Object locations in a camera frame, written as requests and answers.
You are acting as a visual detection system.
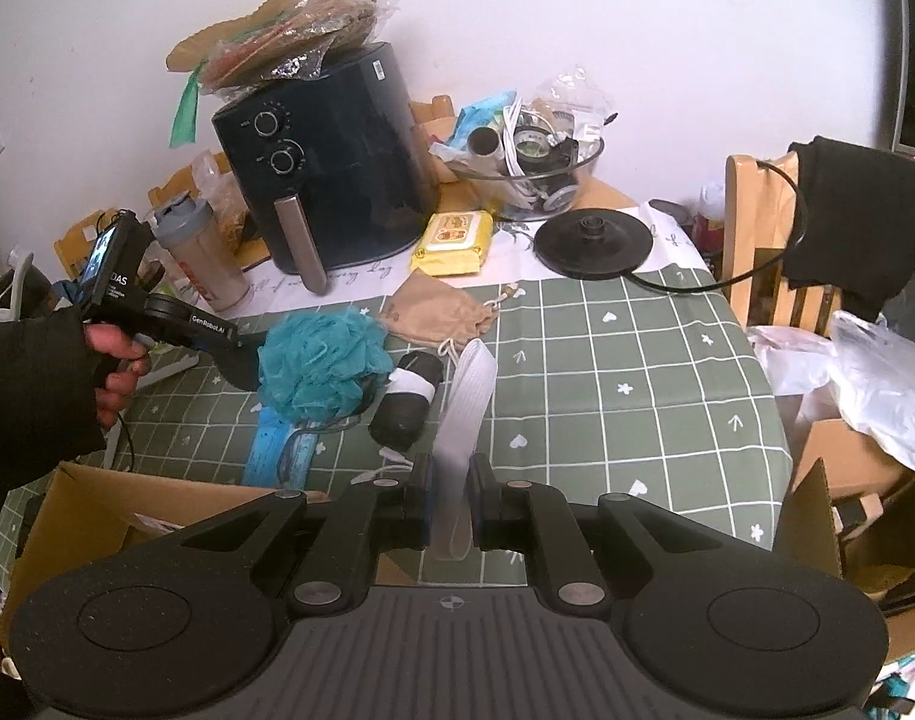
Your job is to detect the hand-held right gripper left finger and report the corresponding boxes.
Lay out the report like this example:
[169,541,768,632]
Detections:
[179,454,437,616]

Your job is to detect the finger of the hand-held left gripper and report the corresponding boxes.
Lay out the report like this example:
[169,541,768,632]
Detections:
[213,347,269,392]

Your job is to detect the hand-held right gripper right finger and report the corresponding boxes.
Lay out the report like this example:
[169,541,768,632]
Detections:
[468,454,728,614]

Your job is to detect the teal bath loofah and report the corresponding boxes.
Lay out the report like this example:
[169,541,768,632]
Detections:
[256,311,393,426]

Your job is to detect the black roll with white band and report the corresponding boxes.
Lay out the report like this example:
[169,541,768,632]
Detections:
[368,350,443,449]

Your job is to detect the white elastic strap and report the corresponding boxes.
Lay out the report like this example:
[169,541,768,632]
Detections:
[429,339,500,560]

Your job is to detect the cardboard box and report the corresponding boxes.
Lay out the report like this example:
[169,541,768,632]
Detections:
[0,461,331,620]
[774,420,915,665]

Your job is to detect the person's left hand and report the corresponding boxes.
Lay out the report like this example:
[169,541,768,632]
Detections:
[82,321,155,434]

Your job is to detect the wooden chair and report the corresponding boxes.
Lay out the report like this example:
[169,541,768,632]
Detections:
[54,208,122,280]
[148,152,233,212]
[410,95,459,185]
[725,151,842,332]

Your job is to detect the grey lid shaker bottle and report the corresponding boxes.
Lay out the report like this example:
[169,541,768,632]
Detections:
[151,193,250,314]

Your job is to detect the blue packet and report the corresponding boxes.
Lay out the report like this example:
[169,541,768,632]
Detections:
[245,406,317,491]

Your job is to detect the clear bag of snacks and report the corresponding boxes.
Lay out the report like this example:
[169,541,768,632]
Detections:
[192,152,252,256]

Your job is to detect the green ribbon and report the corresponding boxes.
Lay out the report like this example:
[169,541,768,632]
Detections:
[170,66,204,149]

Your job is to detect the green checked tablecloth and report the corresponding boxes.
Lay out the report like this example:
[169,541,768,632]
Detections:
[0,270,797,590]

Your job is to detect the black air fryer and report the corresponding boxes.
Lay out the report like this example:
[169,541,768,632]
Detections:
[211,41,440,296]

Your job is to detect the white printed table runner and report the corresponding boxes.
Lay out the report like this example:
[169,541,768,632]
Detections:
[224,180,717,316]

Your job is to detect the yellow wet wipes pack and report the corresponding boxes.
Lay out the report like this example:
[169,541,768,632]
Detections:
[410,211,496,276]

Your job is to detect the bag of flat breads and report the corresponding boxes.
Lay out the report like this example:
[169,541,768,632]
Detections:
[164,0,400,96]

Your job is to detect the glass bowl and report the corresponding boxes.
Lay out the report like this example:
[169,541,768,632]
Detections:
[455,131,607,223]

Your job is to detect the open cardboard box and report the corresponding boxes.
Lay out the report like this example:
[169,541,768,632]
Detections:
[774,420,915,665]

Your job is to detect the turquoise packet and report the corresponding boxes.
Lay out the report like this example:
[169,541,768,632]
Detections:
[453,92,520,149]

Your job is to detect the clear plastic bag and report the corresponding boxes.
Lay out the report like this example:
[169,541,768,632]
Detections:
[532,64,617,143]

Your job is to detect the white plastic bags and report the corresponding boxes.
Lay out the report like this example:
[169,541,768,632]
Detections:
[748,310,915,475]

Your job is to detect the beige drawstring pouch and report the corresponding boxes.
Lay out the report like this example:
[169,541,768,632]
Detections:
[380,272,505,352]

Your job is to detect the black kettle base cable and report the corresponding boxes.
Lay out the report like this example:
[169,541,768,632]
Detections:
[622,157,811,293]

